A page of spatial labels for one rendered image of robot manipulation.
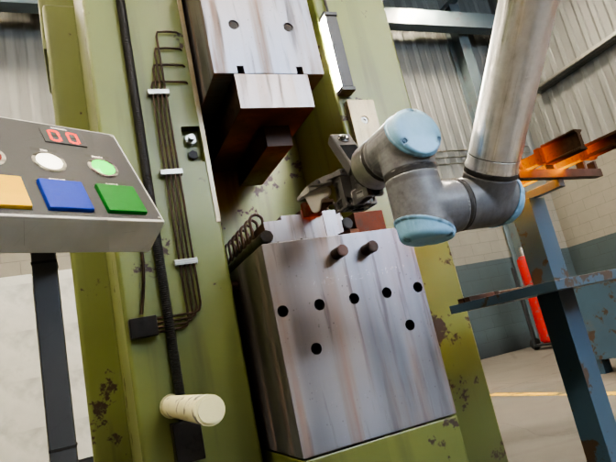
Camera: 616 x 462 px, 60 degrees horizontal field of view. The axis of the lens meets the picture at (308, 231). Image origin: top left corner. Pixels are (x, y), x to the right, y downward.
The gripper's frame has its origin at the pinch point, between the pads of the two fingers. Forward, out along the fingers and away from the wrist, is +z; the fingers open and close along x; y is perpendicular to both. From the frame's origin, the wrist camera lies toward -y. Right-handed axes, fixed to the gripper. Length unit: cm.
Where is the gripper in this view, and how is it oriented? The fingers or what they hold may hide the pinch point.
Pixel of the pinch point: (327, 193)
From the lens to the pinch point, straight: 119.6
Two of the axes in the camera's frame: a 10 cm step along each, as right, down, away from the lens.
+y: 2.1, 9.5, -2.2
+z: -3.6, 2.8, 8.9
